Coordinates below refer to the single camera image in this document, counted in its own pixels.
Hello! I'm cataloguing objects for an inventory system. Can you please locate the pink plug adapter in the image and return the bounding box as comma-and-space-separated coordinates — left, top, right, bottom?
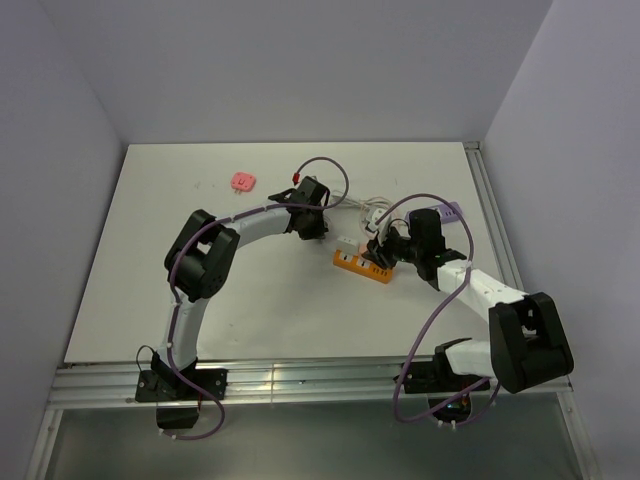
230, 171, 257, 194

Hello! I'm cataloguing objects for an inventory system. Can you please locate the aluminium mounting rail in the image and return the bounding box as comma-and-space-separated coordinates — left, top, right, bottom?
44, 319, 574, 411

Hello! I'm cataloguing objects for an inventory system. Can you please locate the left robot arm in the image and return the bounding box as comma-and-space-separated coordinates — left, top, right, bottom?
151, 176, 329, 399

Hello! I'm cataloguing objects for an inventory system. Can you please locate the orange power strip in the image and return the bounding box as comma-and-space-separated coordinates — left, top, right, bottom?
333, 250, 393, 284

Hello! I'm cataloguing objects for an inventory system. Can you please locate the purple power strip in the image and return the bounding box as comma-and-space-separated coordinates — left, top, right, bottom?
428, 202, 462, 224

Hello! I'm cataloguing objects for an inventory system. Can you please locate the white plug adapter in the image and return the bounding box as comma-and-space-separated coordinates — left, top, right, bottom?
336, 236, 359, 255

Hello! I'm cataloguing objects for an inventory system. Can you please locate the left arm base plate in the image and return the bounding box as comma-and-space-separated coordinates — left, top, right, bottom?
134, 368, 229, 404

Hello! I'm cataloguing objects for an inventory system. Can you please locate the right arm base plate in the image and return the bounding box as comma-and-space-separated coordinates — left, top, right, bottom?
402, 361, 482, 394

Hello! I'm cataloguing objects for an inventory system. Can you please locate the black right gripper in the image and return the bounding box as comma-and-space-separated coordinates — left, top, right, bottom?
362, 225, 422, 270

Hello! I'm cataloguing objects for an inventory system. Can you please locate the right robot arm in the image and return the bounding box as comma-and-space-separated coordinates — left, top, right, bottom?
364, 209, 574, 394

